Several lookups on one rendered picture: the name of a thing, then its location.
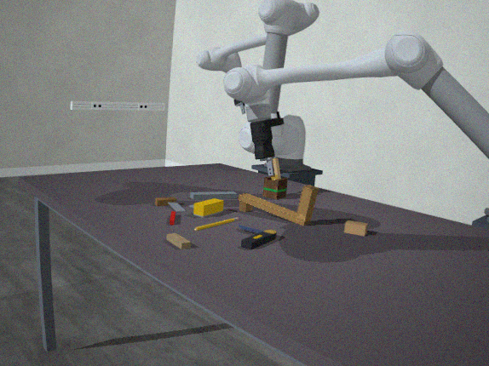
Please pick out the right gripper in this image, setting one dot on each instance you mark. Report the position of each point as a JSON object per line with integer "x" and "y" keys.
{"x": 241, "y": 104}

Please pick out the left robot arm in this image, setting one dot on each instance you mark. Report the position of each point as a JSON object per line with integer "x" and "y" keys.
{"x": 408, "y": 55}

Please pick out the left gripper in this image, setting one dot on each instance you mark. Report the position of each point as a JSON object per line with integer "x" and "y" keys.
{"x": 260, "y": 125}

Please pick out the yellow rectangular block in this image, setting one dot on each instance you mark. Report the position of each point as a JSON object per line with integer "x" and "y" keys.
{"x": 208, "y": 207}

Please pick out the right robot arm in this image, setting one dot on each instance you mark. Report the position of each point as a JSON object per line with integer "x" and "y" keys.
{"x": 281, "y": 18}

